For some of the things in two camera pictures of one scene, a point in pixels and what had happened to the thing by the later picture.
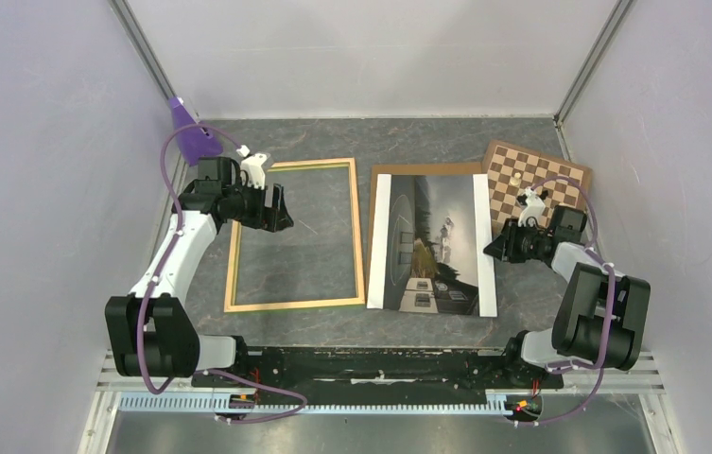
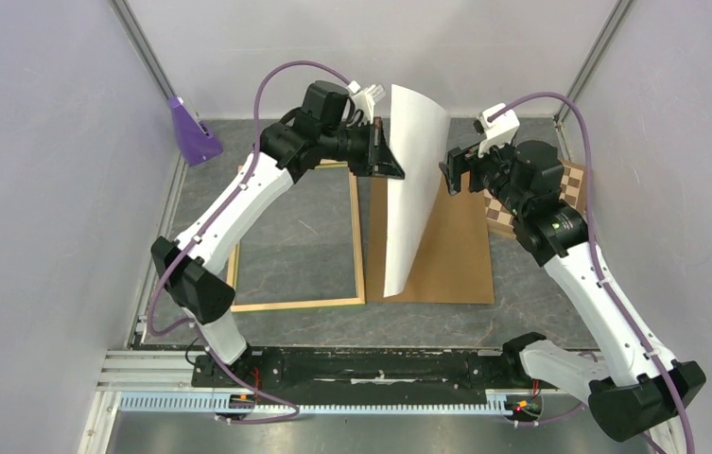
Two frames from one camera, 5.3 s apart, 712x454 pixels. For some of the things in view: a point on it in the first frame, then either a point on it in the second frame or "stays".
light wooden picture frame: [233, 265] stays
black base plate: [384, 372] stays
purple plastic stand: [194, 142] stays
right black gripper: [504, 246] to [460, 161]
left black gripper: [272, 219] to [384, 163]
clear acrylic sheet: [312, 260] stays
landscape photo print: [427, 253] to [418, 138]
